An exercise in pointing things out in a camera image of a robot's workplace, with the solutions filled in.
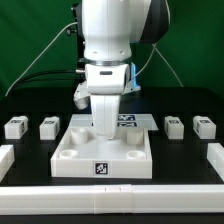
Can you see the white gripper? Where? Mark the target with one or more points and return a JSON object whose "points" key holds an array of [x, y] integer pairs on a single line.
{"points": [[106, 81]]}

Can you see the white square tabletop tray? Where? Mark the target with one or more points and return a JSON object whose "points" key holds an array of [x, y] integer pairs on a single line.
{"points": [[81, 153]]}

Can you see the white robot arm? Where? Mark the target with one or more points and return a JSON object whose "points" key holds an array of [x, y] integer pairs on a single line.
{"points": [[108, 28]]}

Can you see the left white side block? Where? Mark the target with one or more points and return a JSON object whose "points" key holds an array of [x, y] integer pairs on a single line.
{"points": [[6, 159]]}

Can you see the white side block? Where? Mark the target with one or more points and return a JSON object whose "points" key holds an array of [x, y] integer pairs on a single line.
{"points": [[215, 155], [6, 159]]}

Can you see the right white side block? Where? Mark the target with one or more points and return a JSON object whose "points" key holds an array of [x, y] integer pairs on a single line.
{"points": [[215, 155]]}

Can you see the white marker base plate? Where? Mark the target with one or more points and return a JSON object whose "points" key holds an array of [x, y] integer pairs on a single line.
{"points": [[124, 120]]}

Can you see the white front wall bar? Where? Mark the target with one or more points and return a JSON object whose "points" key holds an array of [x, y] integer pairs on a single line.
{"points": [[101, 199]]}

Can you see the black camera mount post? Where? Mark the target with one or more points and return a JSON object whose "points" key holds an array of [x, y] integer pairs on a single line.
{"points": [[77, 30]]}

